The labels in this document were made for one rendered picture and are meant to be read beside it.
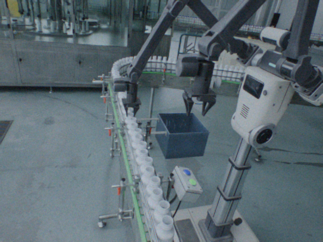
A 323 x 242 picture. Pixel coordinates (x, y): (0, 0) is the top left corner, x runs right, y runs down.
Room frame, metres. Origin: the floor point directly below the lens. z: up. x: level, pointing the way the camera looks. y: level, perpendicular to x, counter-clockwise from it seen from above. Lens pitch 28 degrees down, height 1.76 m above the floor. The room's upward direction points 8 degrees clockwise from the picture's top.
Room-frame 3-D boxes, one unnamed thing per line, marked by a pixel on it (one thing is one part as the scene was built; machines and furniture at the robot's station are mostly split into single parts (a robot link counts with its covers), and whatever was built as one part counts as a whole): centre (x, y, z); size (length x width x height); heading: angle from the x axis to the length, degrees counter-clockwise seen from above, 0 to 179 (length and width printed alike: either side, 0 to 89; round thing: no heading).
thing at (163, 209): (0.54, -0.05, 1.08); 0.06 x 0.06 x 0.17
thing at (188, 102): (0.77, -0.11, 1.44); 0.07 x 0.07 x 0.09; 19
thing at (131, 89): (1.14, 0.18, 1.33); 0.07 x 0.06 x 0.07; 110
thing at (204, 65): (0.77, -0.12, 1.57); 0.07 x 0.06 x 0.07; 110
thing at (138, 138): (0.92, 0.10, 1.08); 0.06 x 0.06 x 0.17
